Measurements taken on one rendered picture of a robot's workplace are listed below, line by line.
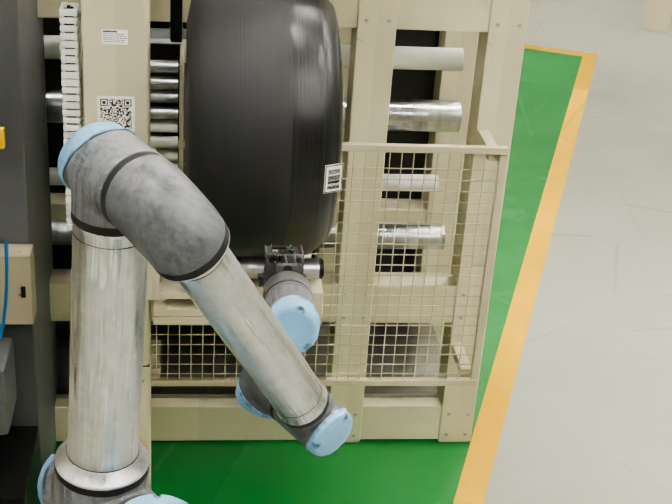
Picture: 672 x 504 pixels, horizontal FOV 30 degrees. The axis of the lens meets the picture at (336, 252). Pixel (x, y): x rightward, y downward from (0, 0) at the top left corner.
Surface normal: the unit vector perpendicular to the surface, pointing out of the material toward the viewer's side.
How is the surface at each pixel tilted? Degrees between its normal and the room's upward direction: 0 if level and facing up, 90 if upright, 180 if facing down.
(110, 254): 93
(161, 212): 61
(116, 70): 90
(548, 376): 0
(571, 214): 0
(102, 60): 90
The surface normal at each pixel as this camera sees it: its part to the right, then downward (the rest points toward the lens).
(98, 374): -0.07, 0.49
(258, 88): 0.12, -0.09
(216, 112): -0.15, 0.07
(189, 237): 0.35, 0.19
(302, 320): 0.13, 0.29
